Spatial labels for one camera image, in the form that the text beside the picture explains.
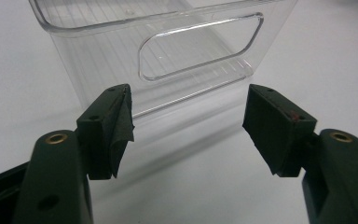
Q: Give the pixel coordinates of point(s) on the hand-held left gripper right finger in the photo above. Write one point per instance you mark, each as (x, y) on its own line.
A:
(279, 133)

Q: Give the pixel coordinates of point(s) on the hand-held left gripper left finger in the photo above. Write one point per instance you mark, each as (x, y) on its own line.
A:
(105, 137)

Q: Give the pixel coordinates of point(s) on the white table mat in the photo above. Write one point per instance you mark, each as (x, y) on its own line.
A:
(183, 171)

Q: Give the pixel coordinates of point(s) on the clear plastic storage bin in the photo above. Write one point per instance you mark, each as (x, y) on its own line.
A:
(105, 62)

